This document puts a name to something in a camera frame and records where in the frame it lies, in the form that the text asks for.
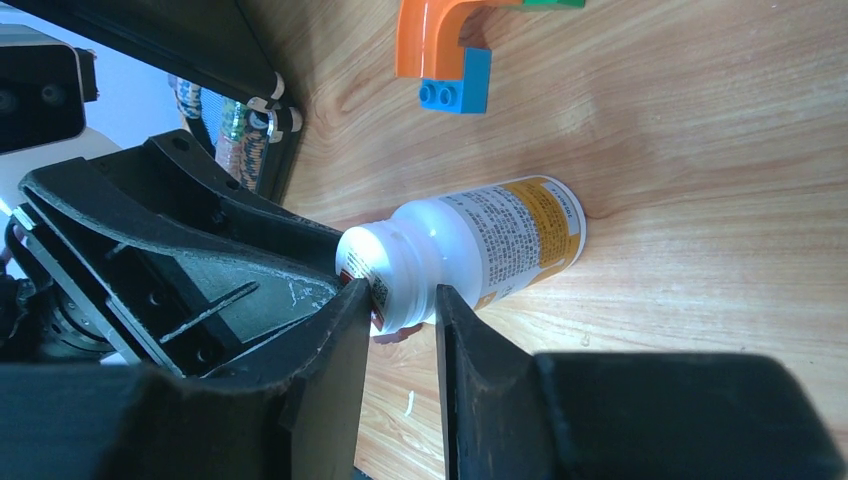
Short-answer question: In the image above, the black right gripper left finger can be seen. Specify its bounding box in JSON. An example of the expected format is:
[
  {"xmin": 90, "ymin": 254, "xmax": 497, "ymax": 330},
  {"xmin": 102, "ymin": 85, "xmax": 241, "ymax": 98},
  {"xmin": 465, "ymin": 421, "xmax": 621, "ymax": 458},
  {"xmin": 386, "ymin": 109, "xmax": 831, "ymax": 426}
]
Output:
[{"xmin": 1, "ymin": 280, "xmax": 371, "ymax": 479}]

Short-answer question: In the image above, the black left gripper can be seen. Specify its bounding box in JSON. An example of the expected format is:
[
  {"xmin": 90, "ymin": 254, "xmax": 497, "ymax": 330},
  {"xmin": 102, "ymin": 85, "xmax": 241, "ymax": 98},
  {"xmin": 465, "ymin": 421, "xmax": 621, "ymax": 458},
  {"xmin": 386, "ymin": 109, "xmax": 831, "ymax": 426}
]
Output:
[{"xmin": 8, "ymin": 130, "xmax": 341, "ymax": 378}]

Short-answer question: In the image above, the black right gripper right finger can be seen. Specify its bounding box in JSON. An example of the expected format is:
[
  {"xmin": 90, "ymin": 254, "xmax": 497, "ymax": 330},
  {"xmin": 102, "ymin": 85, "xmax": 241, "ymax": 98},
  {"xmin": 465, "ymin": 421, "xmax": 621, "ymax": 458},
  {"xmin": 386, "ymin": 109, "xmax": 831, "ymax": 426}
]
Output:
[{"xmin": 436, "ymin": 285, "xmax": 847, "ymax": 479}]

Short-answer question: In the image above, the amber pill jar white lid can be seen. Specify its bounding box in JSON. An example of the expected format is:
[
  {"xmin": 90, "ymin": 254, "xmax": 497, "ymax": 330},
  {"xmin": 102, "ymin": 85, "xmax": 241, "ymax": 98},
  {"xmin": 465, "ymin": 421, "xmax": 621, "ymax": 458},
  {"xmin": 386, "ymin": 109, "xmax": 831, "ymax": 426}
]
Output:
[{"xmin": 335, "ymin": 175, "xmax": 587, "ymax": 337}]

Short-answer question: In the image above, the brown pill organizer strip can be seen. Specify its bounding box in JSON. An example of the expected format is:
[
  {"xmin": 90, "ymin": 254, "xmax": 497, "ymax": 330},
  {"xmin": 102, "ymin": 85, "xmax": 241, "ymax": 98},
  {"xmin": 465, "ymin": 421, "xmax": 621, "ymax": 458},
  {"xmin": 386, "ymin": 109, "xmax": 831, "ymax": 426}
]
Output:
[{"xmin": 372, "ymin": 324, "xmax": 423, "ymax": 345}]

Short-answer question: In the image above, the black poker chip case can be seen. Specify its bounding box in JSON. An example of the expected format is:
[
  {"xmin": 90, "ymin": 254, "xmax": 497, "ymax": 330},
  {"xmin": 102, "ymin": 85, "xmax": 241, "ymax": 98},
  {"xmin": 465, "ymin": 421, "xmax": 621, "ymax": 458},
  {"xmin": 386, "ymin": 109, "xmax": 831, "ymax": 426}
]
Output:
[{"xmin": 1, "ymin": 1, "xmax": 303, "ymax": 200}]

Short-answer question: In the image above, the orange curved toy block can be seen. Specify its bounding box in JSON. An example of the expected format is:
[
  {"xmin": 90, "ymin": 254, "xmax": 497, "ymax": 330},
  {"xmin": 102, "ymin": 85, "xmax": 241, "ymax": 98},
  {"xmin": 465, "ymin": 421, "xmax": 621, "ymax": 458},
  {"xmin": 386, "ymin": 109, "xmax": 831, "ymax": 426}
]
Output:
[{"xmin": 395, "ymin": 0, "xmax": 523, "ymax": 80}]

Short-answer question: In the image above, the blue toy block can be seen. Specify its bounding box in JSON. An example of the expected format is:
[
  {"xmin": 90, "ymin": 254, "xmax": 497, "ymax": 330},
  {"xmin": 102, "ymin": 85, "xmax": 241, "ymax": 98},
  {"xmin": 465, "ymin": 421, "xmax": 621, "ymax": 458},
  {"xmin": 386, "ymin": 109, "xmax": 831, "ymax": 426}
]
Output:
[{"xmin": 419, "ymin": 48, "xmax": 492, "ymax": 115}]

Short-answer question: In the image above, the green toy block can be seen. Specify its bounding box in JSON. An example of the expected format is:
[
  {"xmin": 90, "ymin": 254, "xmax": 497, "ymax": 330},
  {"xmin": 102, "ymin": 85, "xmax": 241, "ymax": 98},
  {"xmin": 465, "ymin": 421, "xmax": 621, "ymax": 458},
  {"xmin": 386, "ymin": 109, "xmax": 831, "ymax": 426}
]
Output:
[{"xmin": 520, "ymin": 0, "xmax": 586, "ymax": 11}]

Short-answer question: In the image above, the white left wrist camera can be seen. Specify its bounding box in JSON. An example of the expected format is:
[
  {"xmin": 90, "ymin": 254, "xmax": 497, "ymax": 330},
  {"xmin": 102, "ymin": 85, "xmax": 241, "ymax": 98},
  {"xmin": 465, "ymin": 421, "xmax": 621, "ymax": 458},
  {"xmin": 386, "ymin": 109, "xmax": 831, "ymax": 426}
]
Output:
[{"xmin": 1, "ymin": 24, "xmax": 120, "ymax": 217}]

